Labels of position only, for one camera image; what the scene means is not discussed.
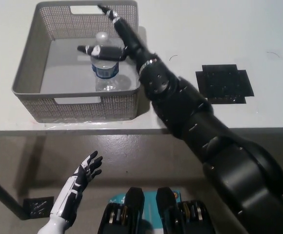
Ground clear plastic water bottle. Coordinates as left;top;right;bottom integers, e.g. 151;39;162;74
91;31;120;92

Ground black metal table leg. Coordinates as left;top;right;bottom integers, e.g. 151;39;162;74
0;168;31;221

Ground right robot hand black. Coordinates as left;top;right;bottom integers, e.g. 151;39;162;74
76;4;160;74

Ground black robot body teal tops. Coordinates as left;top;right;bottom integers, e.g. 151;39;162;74
97;186;219;234

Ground grey perforated plastic basket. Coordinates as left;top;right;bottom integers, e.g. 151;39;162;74
11;0;142;123

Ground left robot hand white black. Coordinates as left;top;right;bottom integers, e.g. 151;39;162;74
49;150;104;222

